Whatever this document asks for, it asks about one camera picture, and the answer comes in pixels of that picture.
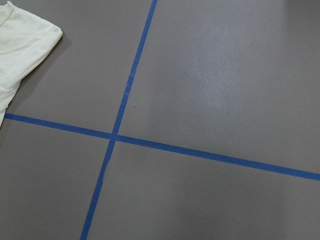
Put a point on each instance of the beige long sleeve shirt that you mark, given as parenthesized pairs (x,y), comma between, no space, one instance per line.
(25,41)

